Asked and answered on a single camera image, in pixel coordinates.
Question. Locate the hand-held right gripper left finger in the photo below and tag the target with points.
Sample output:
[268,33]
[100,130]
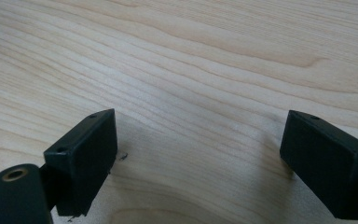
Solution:
[84,161]

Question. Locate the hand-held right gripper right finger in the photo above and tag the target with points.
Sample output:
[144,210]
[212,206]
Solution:
[326,165]

